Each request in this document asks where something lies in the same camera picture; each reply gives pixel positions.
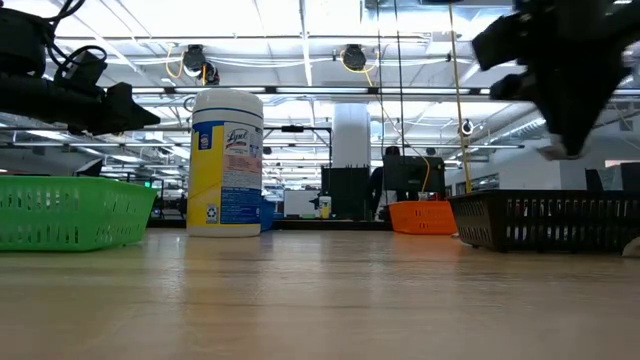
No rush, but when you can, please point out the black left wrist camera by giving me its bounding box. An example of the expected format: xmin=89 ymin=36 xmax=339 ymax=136
xmin=52 ymin=45 xmax=109 ymax=99

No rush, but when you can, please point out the black monitor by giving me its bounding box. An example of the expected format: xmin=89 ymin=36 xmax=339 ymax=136
xmin=382 ymin=154 xmax=447 ymax=197

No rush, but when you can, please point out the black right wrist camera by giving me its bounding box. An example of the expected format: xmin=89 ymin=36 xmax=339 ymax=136
xmin=471 ymin=12 xmax=533 ymax=71

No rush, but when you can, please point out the white pillar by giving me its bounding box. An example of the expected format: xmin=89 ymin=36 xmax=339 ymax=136
xmin=332 ymin=103 xmax=372 ymax=169

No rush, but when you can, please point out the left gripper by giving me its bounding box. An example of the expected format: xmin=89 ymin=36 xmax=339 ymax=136
xmin=29 ymin=77 xmax=161 ymax=136

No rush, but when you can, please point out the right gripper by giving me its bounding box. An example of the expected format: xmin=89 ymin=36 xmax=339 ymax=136
xmin=489 ymin=0 xmax=616 ymax=157

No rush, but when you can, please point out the thin black hanging cable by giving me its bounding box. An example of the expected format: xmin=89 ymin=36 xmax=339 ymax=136
xmin=375 ymin=0 xmax=385 ymax=156

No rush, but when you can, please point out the white screen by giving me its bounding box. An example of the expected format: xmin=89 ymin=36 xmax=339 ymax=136
xmin=283 ymin=189 xmax=321 ymax=218

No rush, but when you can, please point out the black plastic basket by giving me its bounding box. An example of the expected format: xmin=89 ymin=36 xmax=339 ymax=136
xmin=448 ymin=188 xmax=640 ymax=254

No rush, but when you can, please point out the black cabinet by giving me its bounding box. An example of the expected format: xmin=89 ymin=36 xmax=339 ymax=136
xmin=320 ymin=166 xmax=372 ymax=221

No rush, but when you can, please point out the black ceiling cord reel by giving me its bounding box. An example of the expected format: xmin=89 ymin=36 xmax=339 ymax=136
xmin=181 ymin=43 xmax=221 ymax=86
xmin=342 ymin=43 xmax=368 ymax=72

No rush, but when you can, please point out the black stand frame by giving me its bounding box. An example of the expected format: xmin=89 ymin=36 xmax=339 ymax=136
xmin=263 ymin=124 xmax=334 ymax=221

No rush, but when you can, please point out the thin yellow reel cable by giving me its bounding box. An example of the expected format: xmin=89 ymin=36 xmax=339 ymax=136
xmin=339 ymin=48 xmax=432 ymax=195

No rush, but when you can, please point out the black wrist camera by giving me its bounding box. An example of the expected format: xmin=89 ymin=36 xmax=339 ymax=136
xmin=52 ymin=45 xmax=109 ymax=99
xmin=471 ymin=12 xmax=533 ymax=71

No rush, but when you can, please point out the person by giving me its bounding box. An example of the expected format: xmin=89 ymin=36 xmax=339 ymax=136
xmin=368 ymin=145 xmax=402 ymax=216

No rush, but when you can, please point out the green plastic basket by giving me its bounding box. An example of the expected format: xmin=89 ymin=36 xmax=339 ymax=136
xmin=0 ymin=174 xmax=158 ymax=253

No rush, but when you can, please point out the dark monitor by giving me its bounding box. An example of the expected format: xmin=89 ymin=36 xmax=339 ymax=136
xmin=620 ymin=161 xmax=640 ymax=192

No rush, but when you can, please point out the Lysol wipes canister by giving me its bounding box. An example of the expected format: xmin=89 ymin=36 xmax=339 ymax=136
xmin=186 ymin=88 xmax=265 ymax=239

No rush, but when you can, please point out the thick yellow hanging cable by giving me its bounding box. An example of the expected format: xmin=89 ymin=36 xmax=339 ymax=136
xmin=446 ymin=0 xmax=474 ymax=194

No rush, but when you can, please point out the orange plastic basket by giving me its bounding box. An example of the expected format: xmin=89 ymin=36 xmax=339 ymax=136
xmin=388 ymin=199 xmax=459 ymax=236

